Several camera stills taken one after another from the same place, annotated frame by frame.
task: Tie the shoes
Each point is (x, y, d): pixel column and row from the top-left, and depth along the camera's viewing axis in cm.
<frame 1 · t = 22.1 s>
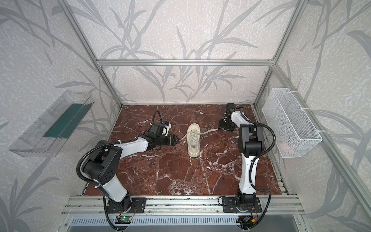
left hand: (176, 134, 94), fingers open
right hand: (223, 124, 105), fingers open
cream white sneaker: (193, 140, 93), point 7 cm above the table

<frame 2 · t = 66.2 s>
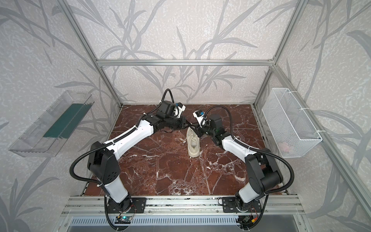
left hand: (192, 120, 80), fingers closed
right hand: (191, 120, 86), fingers closed
the named things where they were.

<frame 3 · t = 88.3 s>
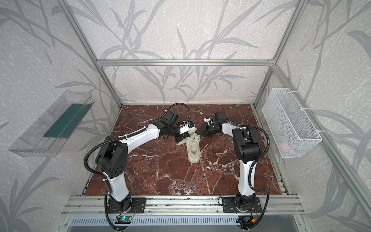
left hand: (189, 130, 89), fingers closed
right hand: (197, 128, 96), fingers closed
cream white sneaker: (193, 149, 92), point 5 cm above the table

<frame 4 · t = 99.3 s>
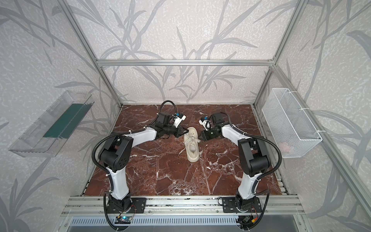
left hand: (188, 126, 92), fingers closed
right hand: (201, 132, 95), fingers open
the named things where they were.

